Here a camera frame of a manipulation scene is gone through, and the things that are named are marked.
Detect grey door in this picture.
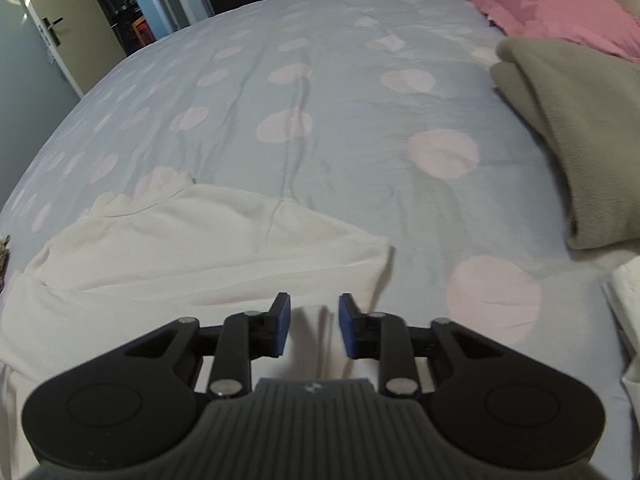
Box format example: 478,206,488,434
0,0,127,103

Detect folded olive fleece garment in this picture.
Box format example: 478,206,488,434
490,36,640,251

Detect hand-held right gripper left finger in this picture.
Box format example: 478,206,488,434
124,292,293,400

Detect metal door handle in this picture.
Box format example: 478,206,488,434
41,16,65,47

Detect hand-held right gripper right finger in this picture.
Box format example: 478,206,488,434
338,292,502,398

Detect folded white cloth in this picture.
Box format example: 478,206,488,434
600,255,640,403

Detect grey pink-dotted bed cover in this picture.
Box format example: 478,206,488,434
0,0,640,411

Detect white fleece garment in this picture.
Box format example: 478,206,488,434
0,169,392,411

